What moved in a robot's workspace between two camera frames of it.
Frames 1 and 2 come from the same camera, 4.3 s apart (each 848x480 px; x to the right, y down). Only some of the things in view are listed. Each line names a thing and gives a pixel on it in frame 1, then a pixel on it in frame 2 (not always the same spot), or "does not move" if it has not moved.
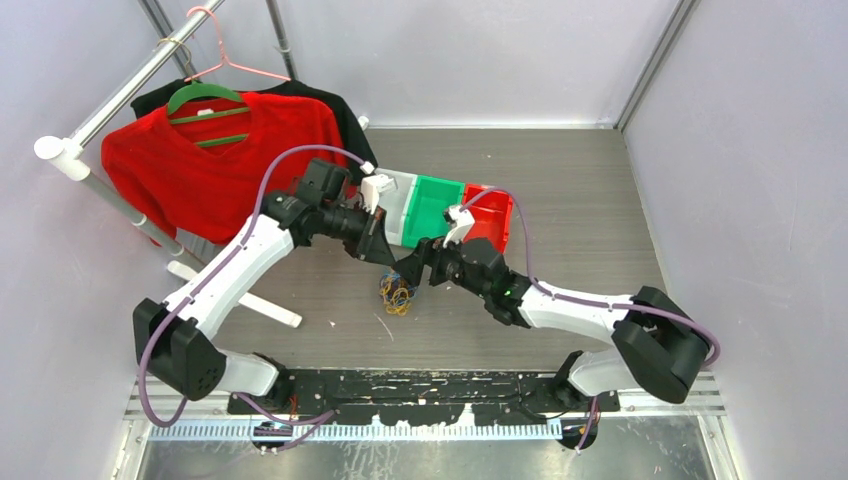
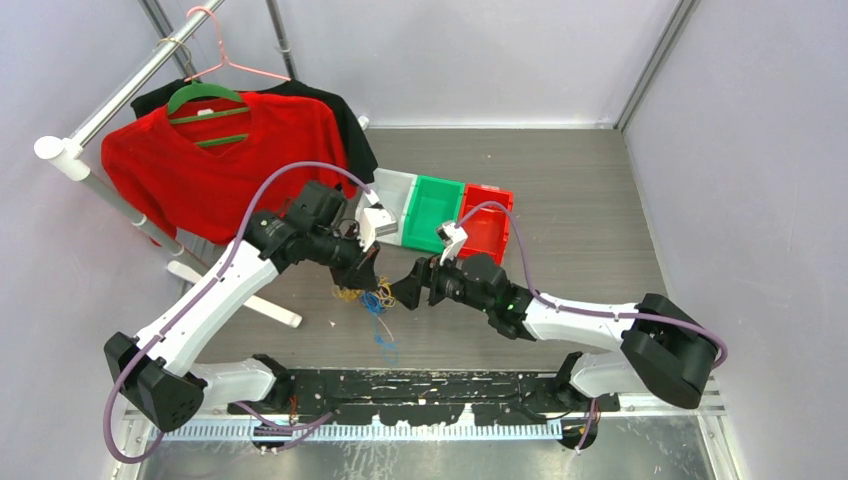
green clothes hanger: [197, 90] does not move
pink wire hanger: [225, 61] does not move
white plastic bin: [394, 202] does not move
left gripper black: [372, 244] to [360, 274]
